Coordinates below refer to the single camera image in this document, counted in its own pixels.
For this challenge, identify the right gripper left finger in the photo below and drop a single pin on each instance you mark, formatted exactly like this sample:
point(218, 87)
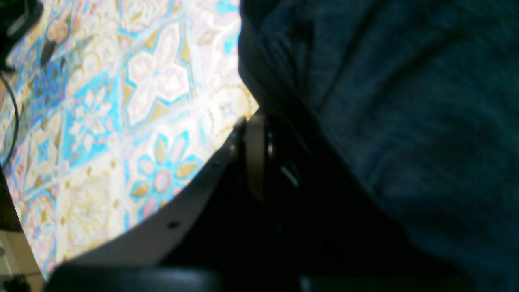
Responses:
point(199, 242)

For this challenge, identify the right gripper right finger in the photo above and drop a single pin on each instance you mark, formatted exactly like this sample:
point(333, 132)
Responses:
point(333, 234)

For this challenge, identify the black t-shirt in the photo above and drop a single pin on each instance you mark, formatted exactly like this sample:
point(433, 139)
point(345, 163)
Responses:
point(419, 99)

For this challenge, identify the patterned tablecloth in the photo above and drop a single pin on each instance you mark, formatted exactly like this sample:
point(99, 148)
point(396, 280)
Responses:
point(121, 103)

